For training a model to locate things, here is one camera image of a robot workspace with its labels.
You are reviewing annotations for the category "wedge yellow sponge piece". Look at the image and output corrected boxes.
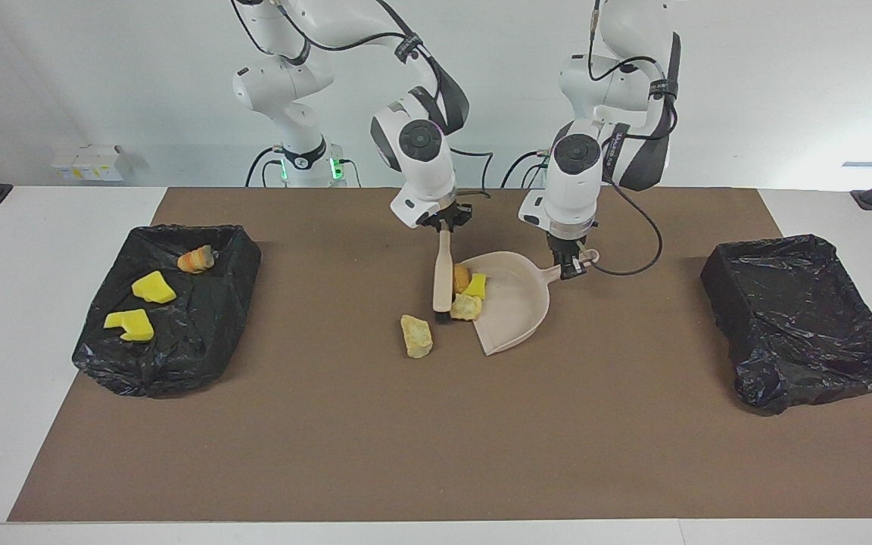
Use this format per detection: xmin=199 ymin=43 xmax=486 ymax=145
xmin=131 ymin=271 xmax=177 ymax=305

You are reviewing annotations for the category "orange striped croissant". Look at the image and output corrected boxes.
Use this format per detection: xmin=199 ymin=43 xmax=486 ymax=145
xmin=177 ymin=245 xmax=216 ymax=273

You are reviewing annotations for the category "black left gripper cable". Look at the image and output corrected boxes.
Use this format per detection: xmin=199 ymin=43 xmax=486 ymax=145
xmin=587 ymin=0 xmax=679 ymax=277

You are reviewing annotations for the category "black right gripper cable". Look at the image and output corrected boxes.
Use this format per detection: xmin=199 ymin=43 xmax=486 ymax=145
xmin=230 ymin=0 xmax=494 ymax=199

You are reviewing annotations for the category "black bag lined bin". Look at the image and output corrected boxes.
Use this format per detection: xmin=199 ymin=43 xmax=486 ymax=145
xmin=73 ymin=223 xmax=263 ymax=400
xmin=701 ymin=235 xmax=872 ymax=416

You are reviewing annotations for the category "black base cable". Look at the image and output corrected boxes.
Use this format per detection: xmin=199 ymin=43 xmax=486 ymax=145
xmin=500 ymin=150 xmax=558 ymax=188
xmin=245 ymin=148 xmax=285 ymax=188

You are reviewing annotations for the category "notched yellow sponge piece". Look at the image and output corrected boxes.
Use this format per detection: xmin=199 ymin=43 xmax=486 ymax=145
xmin=104 ymin=309 xmax=154 ymax=343

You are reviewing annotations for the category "beige plastic dustpan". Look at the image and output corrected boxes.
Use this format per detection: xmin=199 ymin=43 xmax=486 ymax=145
xmin=460 ymin=248 xmax=601 ymax=357

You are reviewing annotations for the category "black left base cable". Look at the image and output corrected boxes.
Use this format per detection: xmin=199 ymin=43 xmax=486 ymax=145
xmin=500 ymin=150 xmax=558 ymax=188

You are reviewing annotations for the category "brown table mat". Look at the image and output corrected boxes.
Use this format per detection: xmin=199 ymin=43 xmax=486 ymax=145
xmin=8 ymin=187 xmax=872 ymax=523

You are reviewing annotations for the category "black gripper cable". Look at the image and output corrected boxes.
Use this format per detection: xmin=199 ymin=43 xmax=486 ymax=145
xmin=230 ymin=0 xmax=494 ymax=199
xmin=587 ymin=0 xmax=679 ymax=277

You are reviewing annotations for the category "beige hand brush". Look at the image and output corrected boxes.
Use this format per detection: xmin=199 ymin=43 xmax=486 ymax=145
xmin=433 ymin=229 xmax=455 ymax=325

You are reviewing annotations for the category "beige bread chunk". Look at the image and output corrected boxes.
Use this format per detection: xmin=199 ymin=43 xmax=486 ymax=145
xmin=400 ymin=315 xmax=434 ymax=359

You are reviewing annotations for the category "black right base cable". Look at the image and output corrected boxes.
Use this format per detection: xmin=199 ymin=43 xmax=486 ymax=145
xmin=245 ymin=148 xmax=285 ymax=188

